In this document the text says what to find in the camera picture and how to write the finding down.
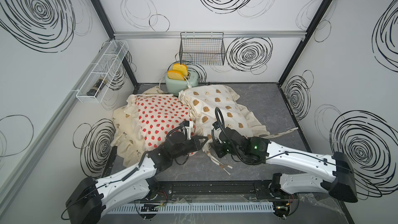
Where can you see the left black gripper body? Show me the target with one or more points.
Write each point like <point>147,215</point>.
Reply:
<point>187,146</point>

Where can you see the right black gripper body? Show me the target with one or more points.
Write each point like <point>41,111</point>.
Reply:
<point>221,149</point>

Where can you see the cream bear print pillow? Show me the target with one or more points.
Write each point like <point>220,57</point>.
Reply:
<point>203,102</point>

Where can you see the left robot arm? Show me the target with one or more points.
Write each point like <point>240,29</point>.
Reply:
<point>94,198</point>

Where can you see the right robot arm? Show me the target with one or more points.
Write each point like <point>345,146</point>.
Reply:
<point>331,174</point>

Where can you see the mint green toaster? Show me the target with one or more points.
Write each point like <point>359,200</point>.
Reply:
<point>175,86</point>

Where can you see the front yellow toast slice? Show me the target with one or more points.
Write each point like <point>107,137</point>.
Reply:
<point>175,75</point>

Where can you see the yellow toast slice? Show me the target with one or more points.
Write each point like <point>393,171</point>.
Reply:
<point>175,75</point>
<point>182,68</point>

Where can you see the rear yellow toast slice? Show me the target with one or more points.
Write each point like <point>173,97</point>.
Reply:
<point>182,68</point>

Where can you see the dark item in shelf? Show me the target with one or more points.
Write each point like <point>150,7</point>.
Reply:
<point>97,87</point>

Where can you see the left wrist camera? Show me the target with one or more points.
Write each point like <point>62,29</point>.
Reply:
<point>188,126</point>

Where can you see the white slotted cable duct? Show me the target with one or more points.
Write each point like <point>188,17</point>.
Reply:
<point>195,208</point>

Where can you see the black wire basket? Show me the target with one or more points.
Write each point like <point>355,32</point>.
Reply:
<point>202,48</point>

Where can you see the white wire wall shelf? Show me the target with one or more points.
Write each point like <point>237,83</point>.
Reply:
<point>107,66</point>

